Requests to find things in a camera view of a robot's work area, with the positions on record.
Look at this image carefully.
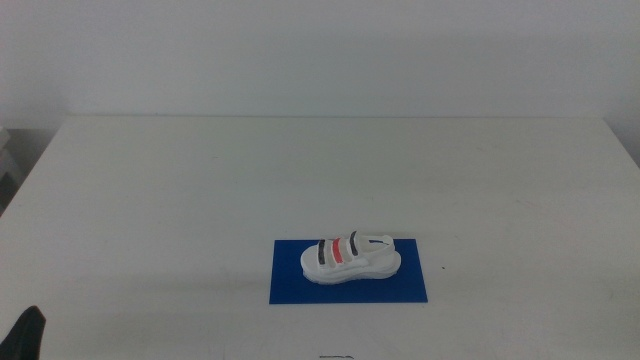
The white sandal with striped straps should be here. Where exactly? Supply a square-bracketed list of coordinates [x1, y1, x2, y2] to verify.
[299, 230, 403, 287]

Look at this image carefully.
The blue rectangular mat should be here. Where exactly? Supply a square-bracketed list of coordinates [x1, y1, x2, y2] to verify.
[268, 238, 429, 305]

